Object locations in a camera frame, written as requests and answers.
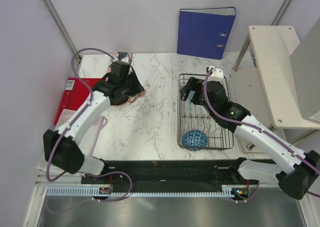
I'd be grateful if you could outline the pink ceramic mug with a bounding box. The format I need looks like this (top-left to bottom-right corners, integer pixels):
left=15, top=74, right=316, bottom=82
left=128, top=90, right=146, bottom=104

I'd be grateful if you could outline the black plate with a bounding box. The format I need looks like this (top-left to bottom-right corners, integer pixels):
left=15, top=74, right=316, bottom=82
left=108, top=92, right=129, bottom=106

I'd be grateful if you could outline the black wire dish rack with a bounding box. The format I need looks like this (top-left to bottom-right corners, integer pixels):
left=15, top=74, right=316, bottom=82
left=177, top=73, right=235, bottom=152

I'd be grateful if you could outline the blue tumbler cup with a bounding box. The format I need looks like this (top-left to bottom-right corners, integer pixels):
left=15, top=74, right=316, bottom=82
left=187, top=90, right=196, bottom=103

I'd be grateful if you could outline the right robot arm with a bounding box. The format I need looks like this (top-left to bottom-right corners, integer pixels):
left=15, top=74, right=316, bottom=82
left=179, top=77, right=320, bottom=200

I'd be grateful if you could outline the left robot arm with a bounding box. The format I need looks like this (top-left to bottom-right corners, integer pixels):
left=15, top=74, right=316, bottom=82
left=43, top=60, right=145, bottom=184

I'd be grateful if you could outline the paperback book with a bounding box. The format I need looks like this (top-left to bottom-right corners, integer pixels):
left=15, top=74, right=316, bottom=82
left=111, top=51, right=133, bottom=65

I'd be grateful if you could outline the red folder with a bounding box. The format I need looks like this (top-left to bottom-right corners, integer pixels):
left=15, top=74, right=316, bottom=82
left=53, top=77, right=90, bottom=125

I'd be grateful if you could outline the blue patterned bowl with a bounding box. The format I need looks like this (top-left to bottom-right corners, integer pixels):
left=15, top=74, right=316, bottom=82
left=182, top=129, right=208, bottom=152

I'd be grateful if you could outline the white wooden shelf unit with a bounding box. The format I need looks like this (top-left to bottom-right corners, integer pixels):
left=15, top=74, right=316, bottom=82
left=229, top=25, right=320, bottom=148

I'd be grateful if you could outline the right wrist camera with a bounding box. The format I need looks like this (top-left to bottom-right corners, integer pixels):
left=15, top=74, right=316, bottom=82
left=206, top=65, right=224, bottom=82

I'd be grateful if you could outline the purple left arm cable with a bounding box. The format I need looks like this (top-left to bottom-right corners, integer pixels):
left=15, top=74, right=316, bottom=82
left=45, top=47, right=133, bottom=215

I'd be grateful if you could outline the blue ring binder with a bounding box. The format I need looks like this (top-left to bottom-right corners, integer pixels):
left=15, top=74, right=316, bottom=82
left=176, top=7, right=237, bottom=60

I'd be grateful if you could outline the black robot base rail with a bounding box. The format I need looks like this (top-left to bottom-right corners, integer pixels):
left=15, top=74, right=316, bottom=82
left=81, top=159, right=257, bottom=192

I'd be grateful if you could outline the white cable duct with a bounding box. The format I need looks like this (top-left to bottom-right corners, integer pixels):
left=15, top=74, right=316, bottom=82
left=45, top=185, right=249, bottom=198

